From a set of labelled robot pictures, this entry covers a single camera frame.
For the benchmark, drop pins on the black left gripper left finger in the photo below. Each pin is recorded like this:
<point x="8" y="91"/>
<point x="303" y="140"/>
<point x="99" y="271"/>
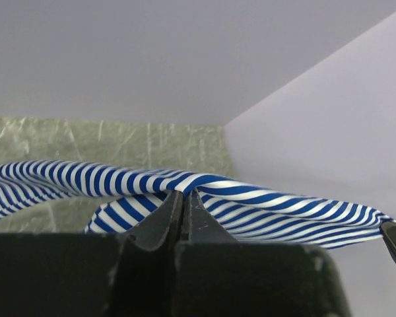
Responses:
<point x="157" y="231"/>

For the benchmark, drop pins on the blue white striped tank top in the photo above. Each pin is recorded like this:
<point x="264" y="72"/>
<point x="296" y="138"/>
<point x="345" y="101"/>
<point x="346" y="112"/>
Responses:
<point x="248" y="212"/>

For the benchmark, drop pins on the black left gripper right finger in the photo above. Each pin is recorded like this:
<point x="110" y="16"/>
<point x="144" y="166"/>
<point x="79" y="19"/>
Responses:
<point x="198" y="225"/>

